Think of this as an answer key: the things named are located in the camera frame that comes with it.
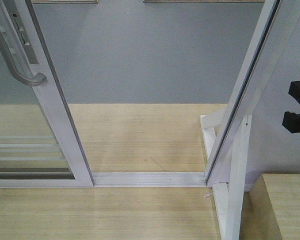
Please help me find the plywood base platform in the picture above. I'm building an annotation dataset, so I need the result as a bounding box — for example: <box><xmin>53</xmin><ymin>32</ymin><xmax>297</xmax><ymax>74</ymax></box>
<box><xmin>0</xmin><ymin>103</ymin><xmax>223</xmax><ymax>240</ymax></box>

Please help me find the grey door handle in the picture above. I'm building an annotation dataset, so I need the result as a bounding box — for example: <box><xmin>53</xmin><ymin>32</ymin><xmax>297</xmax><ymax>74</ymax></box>
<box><xmin>0</xmin><ymin>9</ymin><xmax>47</xmax><ymax>87</ymax></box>

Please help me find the aluminium door track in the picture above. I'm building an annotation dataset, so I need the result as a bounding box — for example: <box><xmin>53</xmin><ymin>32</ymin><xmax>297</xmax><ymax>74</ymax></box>
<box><xmin>92</xmin><ymin>172</ymin><xmax>206</xmax><ymax>188</ymax></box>

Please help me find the plywood box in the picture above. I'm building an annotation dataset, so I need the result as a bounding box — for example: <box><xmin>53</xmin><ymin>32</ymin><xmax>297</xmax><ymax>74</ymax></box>
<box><xmin>239</xmin><ymin>173</ymin><xmax>300</xmax><ymax>240</ymax></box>

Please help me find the white door frame post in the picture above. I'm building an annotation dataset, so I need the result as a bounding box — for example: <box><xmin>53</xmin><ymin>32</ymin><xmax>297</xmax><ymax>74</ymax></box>
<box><xmin>199</xmin><ymin>0</ymin><xmax>300</xmax><ymax>240</ymax></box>

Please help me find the sliding transparent glass door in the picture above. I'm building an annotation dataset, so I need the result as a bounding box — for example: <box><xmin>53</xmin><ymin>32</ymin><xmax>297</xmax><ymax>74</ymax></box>
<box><xmin>0</xmin><ymin>0</ymin><xmax>94</xmax><ymax>188</ymax></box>

